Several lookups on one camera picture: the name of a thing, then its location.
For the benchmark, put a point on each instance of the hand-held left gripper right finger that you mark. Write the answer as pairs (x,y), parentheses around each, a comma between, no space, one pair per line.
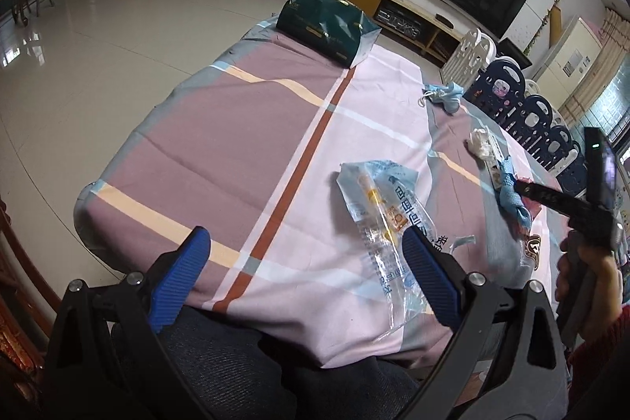
(428,272)

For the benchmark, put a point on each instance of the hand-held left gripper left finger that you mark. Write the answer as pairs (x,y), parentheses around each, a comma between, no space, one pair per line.
(179,282)

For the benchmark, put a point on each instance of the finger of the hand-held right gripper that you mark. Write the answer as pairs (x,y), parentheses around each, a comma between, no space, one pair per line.
(541,193)

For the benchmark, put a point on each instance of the blue cloth piece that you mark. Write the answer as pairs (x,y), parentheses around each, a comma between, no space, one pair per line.
(509,201)

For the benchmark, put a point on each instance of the clear plastic bag blue print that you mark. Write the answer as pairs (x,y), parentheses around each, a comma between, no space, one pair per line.
(389,203)

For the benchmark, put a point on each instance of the person's right forearm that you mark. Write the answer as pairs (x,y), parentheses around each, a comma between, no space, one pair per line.
(605,351)

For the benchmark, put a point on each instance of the person's right hand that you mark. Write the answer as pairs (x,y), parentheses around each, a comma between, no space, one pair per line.
(605,287)

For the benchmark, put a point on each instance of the pink wrapper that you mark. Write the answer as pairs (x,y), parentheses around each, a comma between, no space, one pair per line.
(535,207)

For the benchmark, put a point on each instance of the brown label packet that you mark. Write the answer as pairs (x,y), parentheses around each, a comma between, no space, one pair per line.
(531,248)

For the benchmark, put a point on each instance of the navy play fence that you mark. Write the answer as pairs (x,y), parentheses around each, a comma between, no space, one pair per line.
(531,120)

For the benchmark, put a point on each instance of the crumpled white tissue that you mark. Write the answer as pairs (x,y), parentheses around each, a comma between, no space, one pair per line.
(480,142)

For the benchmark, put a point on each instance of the bright window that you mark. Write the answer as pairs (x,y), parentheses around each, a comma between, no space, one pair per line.
(621,105)

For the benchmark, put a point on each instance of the beige curtain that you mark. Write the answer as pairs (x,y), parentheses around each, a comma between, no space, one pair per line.
(595,80)

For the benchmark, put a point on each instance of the standing air conditioner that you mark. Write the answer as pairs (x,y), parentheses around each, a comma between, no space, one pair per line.
(571,56)

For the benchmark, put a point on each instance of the blue face mask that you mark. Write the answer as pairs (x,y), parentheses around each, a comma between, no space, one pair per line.
(445,97)

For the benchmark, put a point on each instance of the plaid pink grey tablecloth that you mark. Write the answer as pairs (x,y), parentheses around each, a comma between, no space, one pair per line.
(206,144)

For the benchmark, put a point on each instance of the white play fence panel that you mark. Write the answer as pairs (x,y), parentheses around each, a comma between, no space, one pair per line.
(467,53)

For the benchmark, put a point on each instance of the carved wooden furniture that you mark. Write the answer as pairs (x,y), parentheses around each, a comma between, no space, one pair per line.
(15,326)

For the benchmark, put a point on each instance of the dark green gift bag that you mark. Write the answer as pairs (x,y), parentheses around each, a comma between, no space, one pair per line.
(320,24)

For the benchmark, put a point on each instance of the dark dining chair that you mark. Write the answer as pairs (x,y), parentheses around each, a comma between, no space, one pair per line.
(29,2)

